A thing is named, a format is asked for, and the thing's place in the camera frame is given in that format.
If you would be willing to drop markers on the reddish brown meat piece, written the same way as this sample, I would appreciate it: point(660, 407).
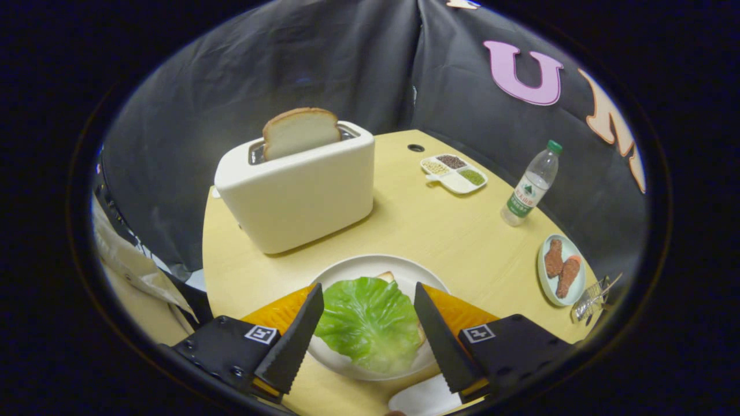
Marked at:
point(569, 276)

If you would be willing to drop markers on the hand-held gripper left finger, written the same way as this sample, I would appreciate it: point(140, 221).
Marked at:
point(292, 352)

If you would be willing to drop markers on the round beige plate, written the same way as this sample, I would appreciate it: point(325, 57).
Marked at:
point(358, 267)

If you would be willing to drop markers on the bread slice with ham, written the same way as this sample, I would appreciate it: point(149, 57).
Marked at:
point(385, 277)

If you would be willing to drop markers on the green-capped water bottle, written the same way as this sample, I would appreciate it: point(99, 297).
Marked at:
point(529, 190)

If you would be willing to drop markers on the green lettuce leaf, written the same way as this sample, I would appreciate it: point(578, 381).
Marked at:
point(370, 323)

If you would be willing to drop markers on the cream white toaster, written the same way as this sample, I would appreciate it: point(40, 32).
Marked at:
point(300, 196)

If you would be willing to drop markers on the wooden stick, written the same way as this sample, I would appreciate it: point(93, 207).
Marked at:
point(613, 281)

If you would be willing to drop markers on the white divided bean dish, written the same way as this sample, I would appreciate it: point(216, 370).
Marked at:
point(457, 182)

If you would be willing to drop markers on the white squarish plate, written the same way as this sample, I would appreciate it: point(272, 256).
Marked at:
point(425, 398)

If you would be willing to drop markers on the black backdrop cloth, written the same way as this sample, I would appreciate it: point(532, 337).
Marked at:
point(289, 69)

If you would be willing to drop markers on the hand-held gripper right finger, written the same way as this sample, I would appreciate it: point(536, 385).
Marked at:
point(445, 352)

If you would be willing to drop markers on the dark brown meat piece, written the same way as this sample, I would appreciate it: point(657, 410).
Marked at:
point(554, 257)

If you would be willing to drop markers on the toasted bread slice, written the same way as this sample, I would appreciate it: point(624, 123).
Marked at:
point(300, 133)

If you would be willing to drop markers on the person's beige clothing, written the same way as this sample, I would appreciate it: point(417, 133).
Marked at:
point(133, 271)

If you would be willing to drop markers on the pale blue oval plate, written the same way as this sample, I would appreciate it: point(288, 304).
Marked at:
point(572, 245)

